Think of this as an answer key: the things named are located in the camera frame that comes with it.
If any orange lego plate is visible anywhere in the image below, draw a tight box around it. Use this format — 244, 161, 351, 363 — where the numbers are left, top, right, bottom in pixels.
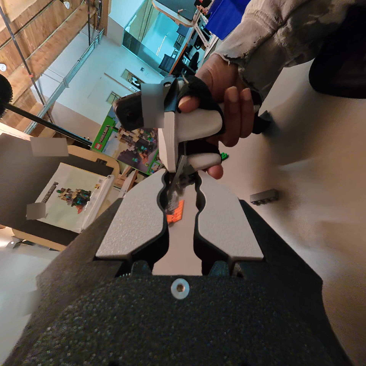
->
166, 200, 186, 223

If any blue storage bin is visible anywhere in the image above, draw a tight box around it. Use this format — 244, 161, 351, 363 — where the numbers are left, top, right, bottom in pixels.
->
206, 0, 252, 40

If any black office chair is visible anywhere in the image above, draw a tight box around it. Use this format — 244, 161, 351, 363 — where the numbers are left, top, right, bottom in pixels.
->
159, 53, 177, 73

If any small grey green lego assembly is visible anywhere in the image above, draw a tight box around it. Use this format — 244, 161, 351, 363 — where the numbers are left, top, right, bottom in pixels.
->
169, 155, 198, 206

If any person's right hand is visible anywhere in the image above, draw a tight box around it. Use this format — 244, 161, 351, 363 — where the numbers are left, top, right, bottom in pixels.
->
179, 55, 258, 181

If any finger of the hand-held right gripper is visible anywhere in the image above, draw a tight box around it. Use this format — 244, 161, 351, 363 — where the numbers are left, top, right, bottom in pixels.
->
157, 112, 179, 172

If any instruction booklet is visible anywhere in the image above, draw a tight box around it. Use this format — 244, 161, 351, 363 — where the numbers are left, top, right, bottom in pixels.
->
36, 163, 115, 232

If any lego set box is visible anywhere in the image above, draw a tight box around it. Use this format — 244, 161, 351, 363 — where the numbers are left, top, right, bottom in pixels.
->
92, 106, 163, 175

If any grey long lego brick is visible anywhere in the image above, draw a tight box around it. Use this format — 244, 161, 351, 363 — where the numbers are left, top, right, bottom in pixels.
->
250, 189, 279, 205

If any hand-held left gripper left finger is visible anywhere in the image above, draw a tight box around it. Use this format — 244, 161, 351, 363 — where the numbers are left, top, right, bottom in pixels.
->
96, 170, 169, 261

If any person's right forearm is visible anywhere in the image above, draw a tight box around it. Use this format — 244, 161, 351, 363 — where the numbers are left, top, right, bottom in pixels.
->
215, 0, 366, 98

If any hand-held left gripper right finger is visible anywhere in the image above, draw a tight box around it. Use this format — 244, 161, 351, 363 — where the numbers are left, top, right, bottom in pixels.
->
195, 170, 265, 261

